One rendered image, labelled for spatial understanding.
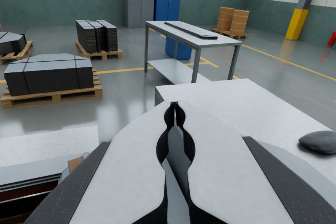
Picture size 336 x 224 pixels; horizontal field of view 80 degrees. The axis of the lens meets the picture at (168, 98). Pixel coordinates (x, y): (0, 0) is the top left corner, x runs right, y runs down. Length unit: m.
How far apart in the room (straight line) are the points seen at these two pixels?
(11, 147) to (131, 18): 7.25
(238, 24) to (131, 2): 3.89
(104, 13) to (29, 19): 2.44
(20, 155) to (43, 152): 0.10
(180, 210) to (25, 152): 0.81
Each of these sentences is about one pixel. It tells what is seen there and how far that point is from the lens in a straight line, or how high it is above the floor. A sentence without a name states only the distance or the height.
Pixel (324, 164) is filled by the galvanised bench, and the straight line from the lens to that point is 0.86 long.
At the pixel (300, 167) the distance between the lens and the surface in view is 0.75.
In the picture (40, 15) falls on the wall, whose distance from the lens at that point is 8.52.
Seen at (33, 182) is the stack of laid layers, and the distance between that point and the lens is 0.97.
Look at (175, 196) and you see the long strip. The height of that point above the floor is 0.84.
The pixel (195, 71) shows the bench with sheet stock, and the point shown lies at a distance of 2.53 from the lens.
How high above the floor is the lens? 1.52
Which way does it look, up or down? 29 degrees down
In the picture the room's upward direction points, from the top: 5 degrees clockwise
